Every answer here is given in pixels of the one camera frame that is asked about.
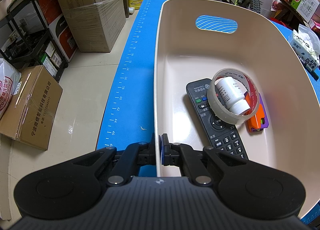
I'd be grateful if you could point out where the clear tape roll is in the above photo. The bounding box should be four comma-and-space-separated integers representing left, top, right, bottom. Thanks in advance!
207, 68, 260, 125

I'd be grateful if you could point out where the white pill bottle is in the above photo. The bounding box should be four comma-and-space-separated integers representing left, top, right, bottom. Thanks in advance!
216, 76, 250, 115

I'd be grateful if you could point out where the beige plastic storage bin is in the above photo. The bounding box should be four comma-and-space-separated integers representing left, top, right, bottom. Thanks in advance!
153, 0, 319, 217

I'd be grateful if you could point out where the black marker pen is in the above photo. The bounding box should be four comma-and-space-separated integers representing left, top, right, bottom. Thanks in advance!
300, 58, 319, 81

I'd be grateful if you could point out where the blue silicone baking mat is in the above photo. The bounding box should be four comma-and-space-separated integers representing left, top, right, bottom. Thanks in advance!
97, 0, 319, 222

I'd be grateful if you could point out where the black remote control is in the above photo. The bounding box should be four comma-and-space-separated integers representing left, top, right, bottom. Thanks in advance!
186, 78, 248, 159

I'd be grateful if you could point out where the orange purple toy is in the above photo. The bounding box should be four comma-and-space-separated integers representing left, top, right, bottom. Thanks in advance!
246, 94, 269, 133

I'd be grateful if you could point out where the floor cardboard box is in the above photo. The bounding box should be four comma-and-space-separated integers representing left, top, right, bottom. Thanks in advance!
1, 66, 62, 151

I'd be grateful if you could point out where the white red plastic bag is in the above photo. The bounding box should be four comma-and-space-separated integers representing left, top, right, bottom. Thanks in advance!
0, 57, 21, 118

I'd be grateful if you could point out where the large stacked cardboard box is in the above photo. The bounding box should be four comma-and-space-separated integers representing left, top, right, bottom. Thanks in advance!
58, 0, 126, 53

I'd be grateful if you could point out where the black metal shelf rack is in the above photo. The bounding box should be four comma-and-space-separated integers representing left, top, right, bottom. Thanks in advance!
1, 0, 68, 81

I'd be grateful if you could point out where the white tissue pack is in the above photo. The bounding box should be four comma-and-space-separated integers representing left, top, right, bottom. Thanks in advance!
289, 24, 319, 71

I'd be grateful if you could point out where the red white appliance box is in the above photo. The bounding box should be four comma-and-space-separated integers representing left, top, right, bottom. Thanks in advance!
38, 0, 78, 62

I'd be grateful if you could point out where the green white product box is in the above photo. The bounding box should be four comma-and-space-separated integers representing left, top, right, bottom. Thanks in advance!
291, 0, 319, 22

